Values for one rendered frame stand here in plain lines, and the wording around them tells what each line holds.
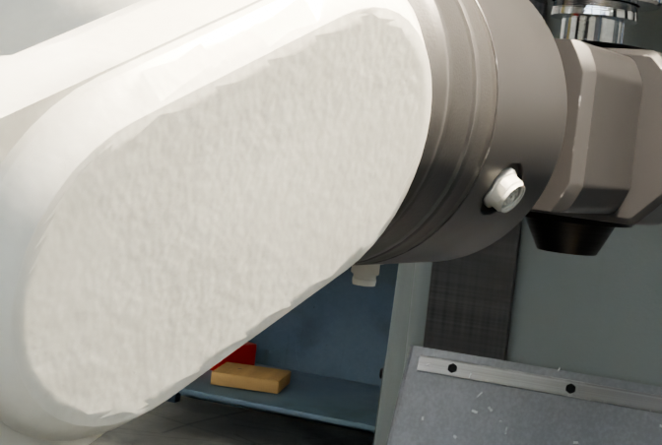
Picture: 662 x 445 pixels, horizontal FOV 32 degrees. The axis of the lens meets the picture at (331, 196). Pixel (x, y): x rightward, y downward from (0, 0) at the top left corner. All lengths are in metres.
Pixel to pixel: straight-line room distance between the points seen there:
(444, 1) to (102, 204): 0.13
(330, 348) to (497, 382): 4.17
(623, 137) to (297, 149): 0.18
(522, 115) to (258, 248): 0.11
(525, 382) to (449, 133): 0.56
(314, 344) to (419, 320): 4.17
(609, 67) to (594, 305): 0.48
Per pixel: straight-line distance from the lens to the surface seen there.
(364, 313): 4.92
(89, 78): 0.17
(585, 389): 0.82
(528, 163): 0.31
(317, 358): 5.02
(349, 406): 4.41
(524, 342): 0.83
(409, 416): 0.83
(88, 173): 0.17
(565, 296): 0.82
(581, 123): 0.34
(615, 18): 0.44
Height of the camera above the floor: 1.22
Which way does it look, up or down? 3 degrees down
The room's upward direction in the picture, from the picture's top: 6 degrees clockwise
